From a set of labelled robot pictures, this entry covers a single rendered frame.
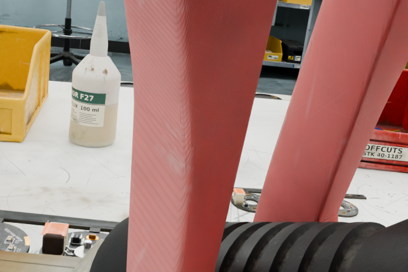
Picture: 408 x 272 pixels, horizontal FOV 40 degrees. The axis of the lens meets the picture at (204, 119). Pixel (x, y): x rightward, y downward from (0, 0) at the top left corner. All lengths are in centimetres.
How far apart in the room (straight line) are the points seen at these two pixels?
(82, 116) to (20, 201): 10
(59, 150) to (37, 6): 417
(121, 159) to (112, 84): 5
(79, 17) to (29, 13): 37
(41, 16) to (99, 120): 417
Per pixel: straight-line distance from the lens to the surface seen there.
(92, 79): 39
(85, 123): 40
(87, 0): 453
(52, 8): 455
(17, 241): 17
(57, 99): 51
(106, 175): 36
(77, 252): 16
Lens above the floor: 89
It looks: 17 degrees down
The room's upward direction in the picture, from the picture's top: 8 degrees clockwise
